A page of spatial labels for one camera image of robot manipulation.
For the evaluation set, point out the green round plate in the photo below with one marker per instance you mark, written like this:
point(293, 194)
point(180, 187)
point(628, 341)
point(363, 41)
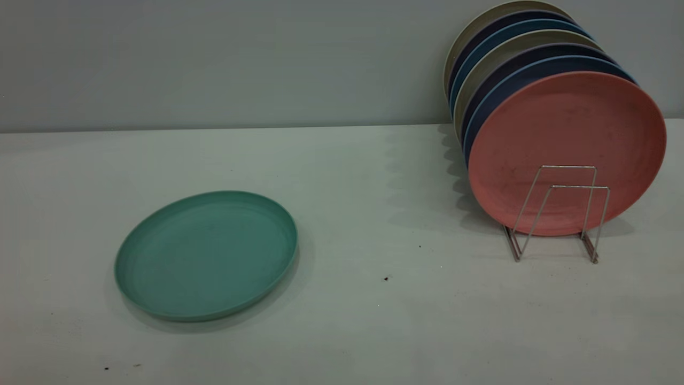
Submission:
point(208, 256)

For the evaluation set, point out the pink round plate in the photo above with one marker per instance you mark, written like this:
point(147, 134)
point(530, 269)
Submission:
point(566, 128)

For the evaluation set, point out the beige round plate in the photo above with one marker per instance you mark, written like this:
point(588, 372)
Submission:
point(507, 6)
point(539, 36)

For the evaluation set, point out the blue plate with light rim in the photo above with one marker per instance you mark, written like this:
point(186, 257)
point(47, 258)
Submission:
point(561, 62)

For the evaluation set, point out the teal blue round plate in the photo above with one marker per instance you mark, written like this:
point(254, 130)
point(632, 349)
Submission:
point(534, 24)

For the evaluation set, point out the dark purple round plate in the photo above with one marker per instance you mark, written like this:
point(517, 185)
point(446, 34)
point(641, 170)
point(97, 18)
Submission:
point(556, 49)
point(534, 14)

